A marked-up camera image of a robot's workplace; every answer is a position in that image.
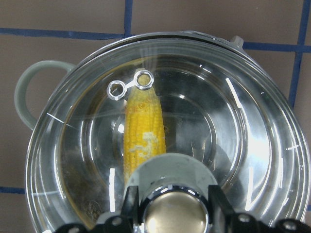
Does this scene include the yellow corn cob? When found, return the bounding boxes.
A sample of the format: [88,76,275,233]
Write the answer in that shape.
[123,87,166,183]

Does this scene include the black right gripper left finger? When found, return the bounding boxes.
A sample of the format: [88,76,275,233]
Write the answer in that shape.
[57,186,140,233]

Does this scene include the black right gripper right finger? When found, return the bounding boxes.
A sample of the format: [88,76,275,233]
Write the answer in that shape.
[208,185,311,233]

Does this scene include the glass pot lid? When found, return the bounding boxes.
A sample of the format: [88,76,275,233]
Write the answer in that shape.
[25,31,311,233]

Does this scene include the pale green steel pot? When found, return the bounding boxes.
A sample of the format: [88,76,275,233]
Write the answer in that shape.
[14,30,311,233]

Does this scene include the brown paper table cover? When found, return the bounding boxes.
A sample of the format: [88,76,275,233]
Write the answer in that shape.
[0,0,311,233]

